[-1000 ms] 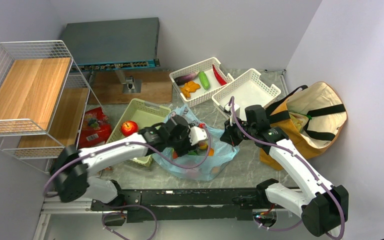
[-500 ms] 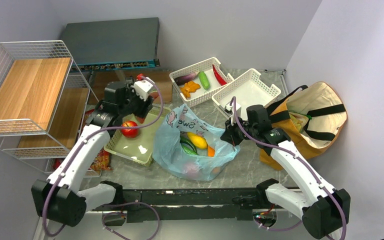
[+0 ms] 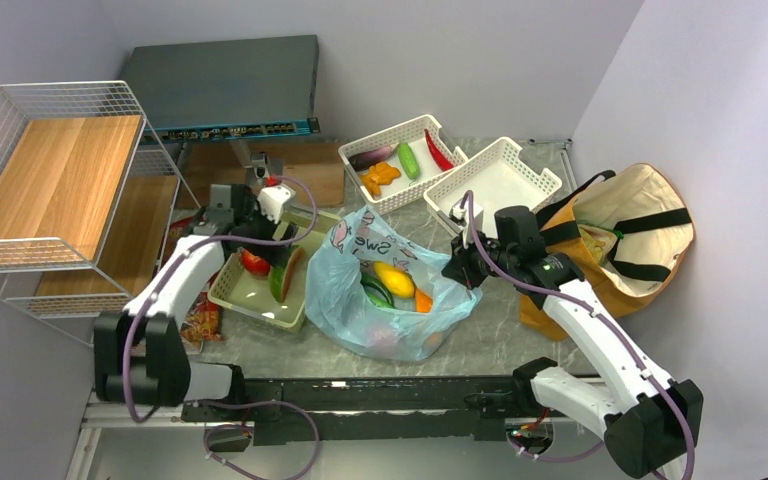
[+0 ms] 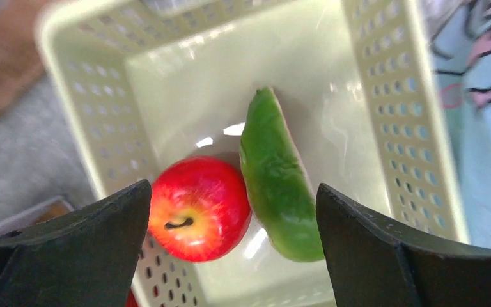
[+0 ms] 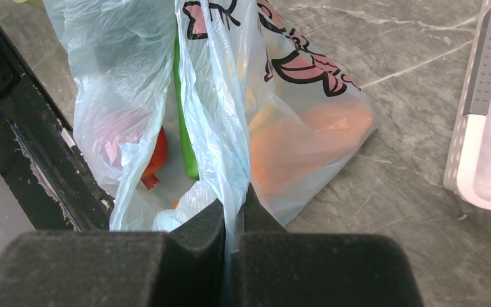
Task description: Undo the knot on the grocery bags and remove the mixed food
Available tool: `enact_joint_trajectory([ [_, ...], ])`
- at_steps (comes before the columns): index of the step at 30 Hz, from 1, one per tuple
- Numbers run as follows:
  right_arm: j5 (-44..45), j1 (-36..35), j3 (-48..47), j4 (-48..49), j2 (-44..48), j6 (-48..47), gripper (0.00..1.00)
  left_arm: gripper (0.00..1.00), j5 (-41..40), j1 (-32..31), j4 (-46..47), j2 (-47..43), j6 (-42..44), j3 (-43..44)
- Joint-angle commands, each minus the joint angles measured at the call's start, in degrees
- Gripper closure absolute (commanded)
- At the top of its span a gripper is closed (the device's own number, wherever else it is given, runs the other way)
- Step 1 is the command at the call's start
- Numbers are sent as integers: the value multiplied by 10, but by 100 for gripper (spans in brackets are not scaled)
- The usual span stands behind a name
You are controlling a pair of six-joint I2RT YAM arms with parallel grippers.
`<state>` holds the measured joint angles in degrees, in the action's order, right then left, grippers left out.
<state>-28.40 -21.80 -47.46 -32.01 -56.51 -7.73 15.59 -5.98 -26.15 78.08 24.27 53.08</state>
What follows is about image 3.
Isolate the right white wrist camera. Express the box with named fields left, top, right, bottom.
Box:
left=449, top=199, right=484, bottom=248

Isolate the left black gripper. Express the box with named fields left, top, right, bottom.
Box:
left=235, top=193, right=298, bottom=266

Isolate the white basket with vegetables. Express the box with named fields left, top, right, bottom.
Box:
left=338, top=114, right=467, bottom=214

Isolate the toy watermelon slice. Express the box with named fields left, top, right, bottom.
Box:
left=268, top=245, right=305, bottom=303

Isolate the empty white plastic basket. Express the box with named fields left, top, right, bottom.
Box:
left=423, top=137, right=563, bottom=238

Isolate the grey metal camera stand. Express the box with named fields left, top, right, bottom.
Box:
left=229, top=140, right=284, bottom=186

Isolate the green toy vegetable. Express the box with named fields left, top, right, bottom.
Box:
left=360, top=272, right=395, bottom=309

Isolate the orange toy carrot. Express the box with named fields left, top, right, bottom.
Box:
left=414, top=289, right=433, bottom=314

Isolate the light green plastic basket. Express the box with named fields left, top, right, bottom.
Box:
left=207, top=212, right=340, bottom=332

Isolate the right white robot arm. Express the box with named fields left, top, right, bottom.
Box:
left=443, top=197, right=703, bottom=479

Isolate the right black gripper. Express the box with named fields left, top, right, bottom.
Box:
left=442, top=225, right=518, bottom=290

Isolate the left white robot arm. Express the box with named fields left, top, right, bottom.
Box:
left=93, top=177, right=303, bottom=420

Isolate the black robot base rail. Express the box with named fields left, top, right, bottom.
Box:
left=181, top=375, right=547, bottom=446

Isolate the yellow canvas tote bag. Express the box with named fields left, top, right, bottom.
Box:
left=536, top=163, right=695, bottom=318

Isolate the blue printed plastic grocery bag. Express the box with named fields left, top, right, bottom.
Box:
left=305, top=207, right=482, bottom=361

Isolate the white wire shelf rack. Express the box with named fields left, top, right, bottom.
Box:
left=0, top=80, right=198, bottom=345

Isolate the yellow toy lemon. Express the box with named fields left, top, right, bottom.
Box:
left=373, top=262, right=416, bottom=299

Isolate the purple toy eggplant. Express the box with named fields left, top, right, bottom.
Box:
left=348, top=145, right=396, bottom=172

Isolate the orange toy ginger root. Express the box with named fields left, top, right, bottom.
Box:
left=359, top=162, right=402, bottom=197

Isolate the red toy chili pepper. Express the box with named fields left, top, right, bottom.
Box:
left=424, top=129, right=454, bottom=172

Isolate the green toy cucumber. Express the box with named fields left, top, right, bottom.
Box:
left=396, top=142, right=420, bottom=180

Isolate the red toy apple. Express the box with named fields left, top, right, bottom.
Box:
left=240, top=250, right=272, bottom=277

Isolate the red snack packet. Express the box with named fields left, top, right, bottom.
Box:
left=158, top=215, right=193, bottom=267

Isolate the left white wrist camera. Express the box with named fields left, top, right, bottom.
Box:
left=257, top=177, right=296, bottom=224

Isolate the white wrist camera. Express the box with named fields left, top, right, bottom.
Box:
left=449, top=199, right=484, bottom=248
left=257, top=177, right=296, bottom=224

